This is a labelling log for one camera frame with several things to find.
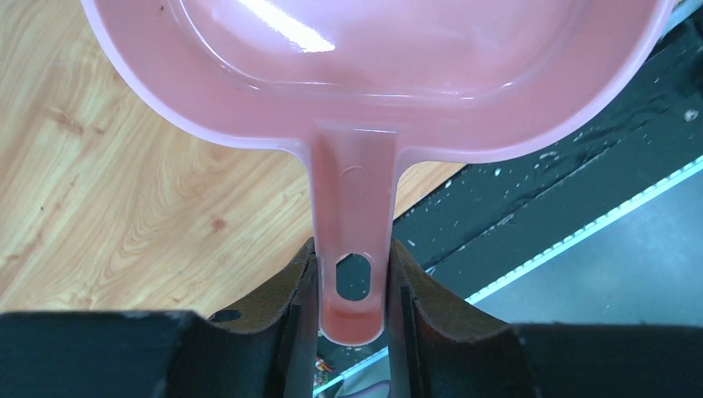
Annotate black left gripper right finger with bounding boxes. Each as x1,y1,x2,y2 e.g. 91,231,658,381
386,240,702,397

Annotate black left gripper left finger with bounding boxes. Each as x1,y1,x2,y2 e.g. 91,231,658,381
1,241,318,397

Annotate pink plastic dustpan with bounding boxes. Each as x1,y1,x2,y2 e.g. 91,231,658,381
82,0,675,346

